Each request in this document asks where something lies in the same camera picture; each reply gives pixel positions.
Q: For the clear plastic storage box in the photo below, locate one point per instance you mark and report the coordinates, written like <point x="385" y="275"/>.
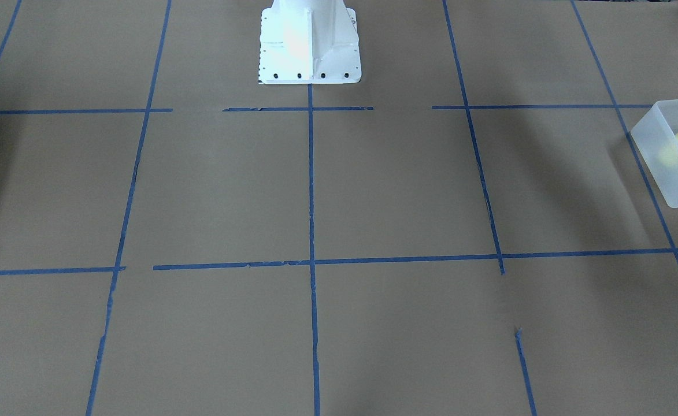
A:
<point x="656" y="138"/>

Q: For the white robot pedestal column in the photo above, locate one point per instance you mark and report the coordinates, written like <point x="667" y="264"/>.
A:
<point x="309" y="42"/>

